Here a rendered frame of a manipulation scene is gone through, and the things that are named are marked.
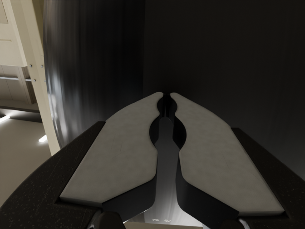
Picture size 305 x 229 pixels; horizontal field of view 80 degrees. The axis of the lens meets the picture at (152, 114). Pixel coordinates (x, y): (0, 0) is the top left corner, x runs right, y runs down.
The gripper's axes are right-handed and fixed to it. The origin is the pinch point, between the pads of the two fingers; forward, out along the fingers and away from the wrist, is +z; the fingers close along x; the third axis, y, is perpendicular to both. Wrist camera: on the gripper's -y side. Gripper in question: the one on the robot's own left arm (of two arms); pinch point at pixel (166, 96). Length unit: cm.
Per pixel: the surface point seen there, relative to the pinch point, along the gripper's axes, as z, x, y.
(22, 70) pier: 652, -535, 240
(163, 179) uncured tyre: 0.0, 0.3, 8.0
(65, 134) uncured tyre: 2.0, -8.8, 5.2
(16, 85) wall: 675, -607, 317
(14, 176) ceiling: 244, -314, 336
